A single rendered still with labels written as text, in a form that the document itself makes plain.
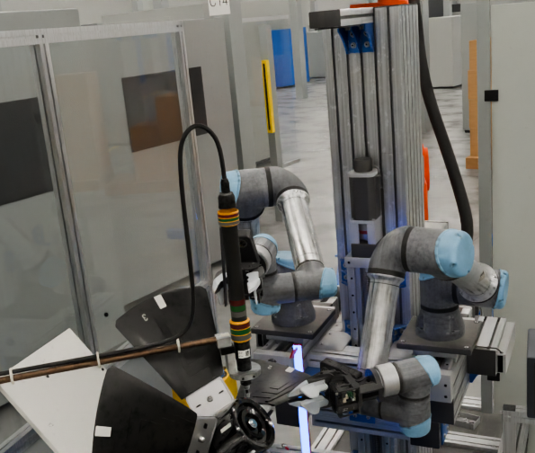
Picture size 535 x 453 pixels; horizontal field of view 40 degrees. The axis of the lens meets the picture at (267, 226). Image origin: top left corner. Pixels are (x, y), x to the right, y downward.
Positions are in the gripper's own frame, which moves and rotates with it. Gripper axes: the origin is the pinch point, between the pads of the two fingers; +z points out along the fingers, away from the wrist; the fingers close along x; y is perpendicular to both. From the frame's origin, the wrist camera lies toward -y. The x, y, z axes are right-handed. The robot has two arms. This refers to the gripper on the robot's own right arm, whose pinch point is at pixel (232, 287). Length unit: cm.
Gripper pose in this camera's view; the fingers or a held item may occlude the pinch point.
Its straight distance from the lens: 152.5
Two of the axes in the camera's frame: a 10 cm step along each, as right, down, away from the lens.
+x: -9.8, 0.4, 1.9
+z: -1.8, 2.7, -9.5
